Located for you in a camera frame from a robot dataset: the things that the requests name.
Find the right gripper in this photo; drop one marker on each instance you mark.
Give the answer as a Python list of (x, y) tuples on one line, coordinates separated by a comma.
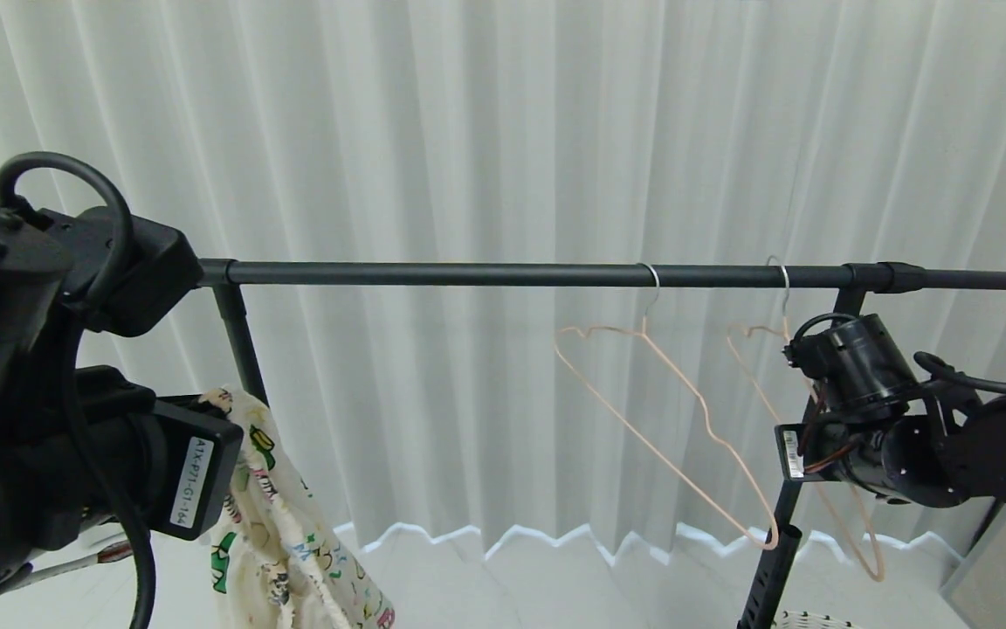
[(852, 459)]

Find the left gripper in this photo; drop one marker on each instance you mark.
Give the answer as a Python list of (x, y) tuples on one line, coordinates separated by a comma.
[(119, 463)]

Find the cream printed garment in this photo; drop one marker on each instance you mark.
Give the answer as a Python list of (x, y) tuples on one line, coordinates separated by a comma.
[(276, 524)]

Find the pink clothes hanger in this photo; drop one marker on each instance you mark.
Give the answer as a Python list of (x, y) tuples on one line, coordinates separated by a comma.
[(785, 288), (686, 389)]

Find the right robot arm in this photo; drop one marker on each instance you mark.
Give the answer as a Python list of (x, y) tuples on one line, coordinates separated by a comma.
[(1001, 454)]

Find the white laundry basket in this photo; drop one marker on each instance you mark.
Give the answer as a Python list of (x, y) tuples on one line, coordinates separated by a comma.
[(809, 622)]

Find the black clothes rack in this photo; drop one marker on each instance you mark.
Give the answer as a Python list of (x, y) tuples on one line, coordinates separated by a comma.
[(468, 274)]

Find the white curtain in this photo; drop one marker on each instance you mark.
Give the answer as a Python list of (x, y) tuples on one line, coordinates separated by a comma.
[(468, 131)]

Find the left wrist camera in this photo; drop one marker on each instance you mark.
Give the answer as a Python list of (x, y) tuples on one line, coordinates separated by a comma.
[(136, 262)]

